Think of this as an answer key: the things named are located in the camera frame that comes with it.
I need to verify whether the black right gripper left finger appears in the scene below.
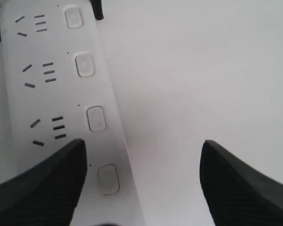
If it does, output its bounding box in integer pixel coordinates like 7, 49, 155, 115
0, 139, 87, 226

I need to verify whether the white five-outlet power strip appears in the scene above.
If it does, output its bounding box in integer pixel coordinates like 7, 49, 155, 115
0, 0, 145, 226

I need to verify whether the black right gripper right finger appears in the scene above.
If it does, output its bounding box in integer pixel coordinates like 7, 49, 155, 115
200, 140, 283, 226

